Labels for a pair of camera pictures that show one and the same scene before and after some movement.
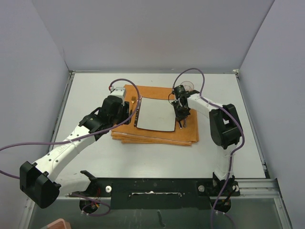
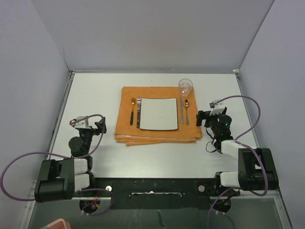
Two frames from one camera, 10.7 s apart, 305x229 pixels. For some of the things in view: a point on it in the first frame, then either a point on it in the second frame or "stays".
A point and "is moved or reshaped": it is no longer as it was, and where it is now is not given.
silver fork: (137, 113) is moved or reshaped
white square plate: (157, 114) stays
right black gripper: (179, 116) -> (205, 115)
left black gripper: (124, 109) -> (100, 125)
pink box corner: (59, 223) stays
